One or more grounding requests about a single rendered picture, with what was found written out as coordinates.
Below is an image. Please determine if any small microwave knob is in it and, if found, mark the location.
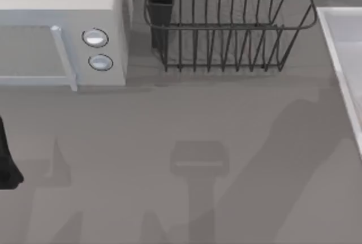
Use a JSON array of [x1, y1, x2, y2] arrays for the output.
[[88, 53, 114, 72]]

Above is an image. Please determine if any large microwave knob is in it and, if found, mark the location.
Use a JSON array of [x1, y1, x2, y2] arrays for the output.
[[81, 27, 110, 49]]

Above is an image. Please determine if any microwave oven door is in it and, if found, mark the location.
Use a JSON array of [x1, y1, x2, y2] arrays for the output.
[[0, 25, 77, 92]]

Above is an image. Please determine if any white sink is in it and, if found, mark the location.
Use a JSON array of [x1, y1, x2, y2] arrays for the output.
[[316, 6, 362, 162]]

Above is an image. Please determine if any black wire dish rack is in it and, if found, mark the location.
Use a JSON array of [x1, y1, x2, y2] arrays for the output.
[[143, 0, 318, 73]]

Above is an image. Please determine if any microwave door handle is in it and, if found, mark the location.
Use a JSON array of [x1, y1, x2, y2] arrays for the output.
[[50, 25, 78, 92]]

